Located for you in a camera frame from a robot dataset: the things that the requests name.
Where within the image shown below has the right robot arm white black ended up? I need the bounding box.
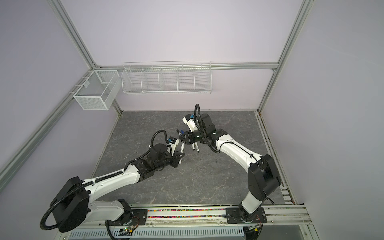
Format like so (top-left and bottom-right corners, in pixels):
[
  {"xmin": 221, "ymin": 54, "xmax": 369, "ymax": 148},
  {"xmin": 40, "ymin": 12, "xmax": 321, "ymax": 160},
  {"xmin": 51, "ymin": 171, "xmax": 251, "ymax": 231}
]
[{"xmin": 180, "ymin": 114, "xmax": 282, "ymax": 215}]

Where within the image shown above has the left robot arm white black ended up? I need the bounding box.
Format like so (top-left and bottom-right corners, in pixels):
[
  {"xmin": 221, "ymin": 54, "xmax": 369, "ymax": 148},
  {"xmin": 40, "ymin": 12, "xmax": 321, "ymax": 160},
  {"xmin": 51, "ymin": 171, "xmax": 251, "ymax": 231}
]
[{"xmin": 40, "ymin": 144, "xmax": 185, "ymax": 233}]

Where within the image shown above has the small white mesh basket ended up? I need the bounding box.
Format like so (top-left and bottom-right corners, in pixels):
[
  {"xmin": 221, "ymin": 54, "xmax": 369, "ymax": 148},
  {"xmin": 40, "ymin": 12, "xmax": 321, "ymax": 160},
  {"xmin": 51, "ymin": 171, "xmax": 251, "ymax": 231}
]
[{"xmin": 74, "ymin": 70, "xmax": 122, "ymax": 111}]

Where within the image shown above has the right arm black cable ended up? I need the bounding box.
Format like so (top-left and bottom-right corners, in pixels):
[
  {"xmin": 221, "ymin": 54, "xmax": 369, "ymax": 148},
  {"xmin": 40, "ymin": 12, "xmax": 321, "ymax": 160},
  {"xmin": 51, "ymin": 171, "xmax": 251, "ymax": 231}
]
[{"xmin": 193, "ymin": 103, "xmax": 262, "ymax": 163}]

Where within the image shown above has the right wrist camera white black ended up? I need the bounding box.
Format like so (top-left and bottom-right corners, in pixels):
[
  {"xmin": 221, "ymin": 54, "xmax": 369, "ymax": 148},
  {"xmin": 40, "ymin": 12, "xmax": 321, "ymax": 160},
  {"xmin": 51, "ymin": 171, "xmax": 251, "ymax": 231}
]
[{"xmin": 183, "ymin": 114, "xmax": 200, "ymax": 132}]

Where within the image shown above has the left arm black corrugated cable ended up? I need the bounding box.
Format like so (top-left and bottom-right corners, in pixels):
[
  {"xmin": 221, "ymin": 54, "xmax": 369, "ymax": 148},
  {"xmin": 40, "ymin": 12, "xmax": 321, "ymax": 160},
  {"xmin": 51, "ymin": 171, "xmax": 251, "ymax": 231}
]
[{"xmin": 39, "ymin": 129, "xmax": 169, "ymax": 232}]

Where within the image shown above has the long white wire basket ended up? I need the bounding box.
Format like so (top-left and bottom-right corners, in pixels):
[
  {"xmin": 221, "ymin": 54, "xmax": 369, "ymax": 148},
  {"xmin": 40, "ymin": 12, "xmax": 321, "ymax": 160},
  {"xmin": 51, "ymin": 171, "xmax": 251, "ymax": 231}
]
[{"xmin": 121, "ymin": 61, "xmax": 213, "ymax": 94}]

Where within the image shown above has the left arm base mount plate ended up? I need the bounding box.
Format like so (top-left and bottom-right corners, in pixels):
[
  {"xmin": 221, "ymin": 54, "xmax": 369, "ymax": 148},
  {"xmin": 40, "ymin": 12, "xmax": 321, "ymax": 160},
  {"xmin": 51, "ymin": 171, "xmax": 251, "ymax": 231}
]
[{"xmin": 108, "ymin": 209, "xmax": 148, "ymax": 227}]

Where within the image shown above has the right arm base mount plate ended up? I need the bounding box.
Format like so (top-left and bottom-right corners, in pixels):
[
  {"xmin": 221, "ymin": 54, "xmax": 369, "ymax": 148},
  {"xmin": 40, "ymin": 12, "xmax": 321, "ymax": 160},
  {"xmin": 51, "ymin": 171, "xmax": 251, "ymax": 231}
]
[{"xmin": 224, "ymin": 207, "xmax": 267, "ymax": 224}]

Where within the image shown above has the white slotted cable duct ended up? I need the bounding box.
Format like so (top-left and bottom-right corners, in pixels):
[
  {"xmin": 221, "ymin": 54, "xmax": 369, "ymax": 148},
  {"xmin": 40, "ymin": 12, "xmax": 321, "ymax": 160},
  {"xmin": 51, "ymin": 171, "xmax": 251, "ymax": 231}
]
[{"xmin": 68, "ymin": 226, "xmax": 245, "ymax": 240}]

